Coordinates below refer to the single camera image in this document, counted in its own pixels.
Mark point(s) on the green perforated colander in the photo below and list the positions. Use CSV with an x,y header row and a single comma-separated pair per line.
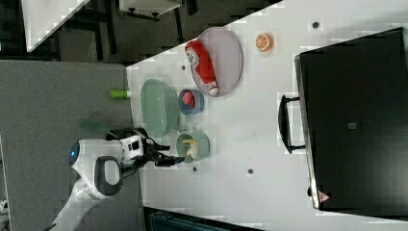
x,y
159,108

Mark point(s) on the blue small bowl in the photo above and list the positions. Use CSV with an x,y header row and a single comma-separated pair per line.
x,y
199,103

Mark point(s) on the yellow plush peeled banana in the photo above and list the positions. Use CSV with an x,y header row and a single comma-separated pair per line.
x,y
192,148

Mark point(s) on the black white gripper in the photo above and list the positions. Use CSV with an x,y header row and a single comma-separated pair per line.
x,y
138,150

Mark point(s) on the grey round plate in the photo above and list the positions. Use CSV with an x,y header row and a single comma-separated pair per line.
x,y
225,53

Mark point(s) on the green mug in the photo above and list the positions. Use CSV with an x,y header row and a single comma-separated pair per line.
x,y
202,141

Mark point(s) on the green marker pen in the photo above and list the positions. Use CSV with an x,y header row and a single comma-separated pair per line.
x,y
120,94

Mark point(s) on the pink plush strawberry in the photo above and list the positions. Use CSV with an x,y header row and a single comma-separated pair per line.
x,y
188,98

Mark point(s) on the white cabinet with knobs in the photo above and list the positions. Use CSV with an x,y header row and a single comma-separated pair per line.
x,y
149,7

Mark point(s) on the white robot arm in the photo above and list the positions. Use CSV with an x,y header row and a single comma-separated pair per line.
x,y
102,165

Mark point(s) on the black toaster oven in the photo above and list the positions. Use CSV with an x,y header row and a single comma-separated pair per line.
x,y
353,104

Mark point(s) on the red plush ketchup bottle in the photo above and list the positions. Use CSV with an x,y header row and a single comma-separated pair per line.
x,y
200,60

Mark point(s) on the plush orange slice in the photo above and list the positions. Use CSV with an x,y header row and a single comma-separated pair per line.
x,y
264,42

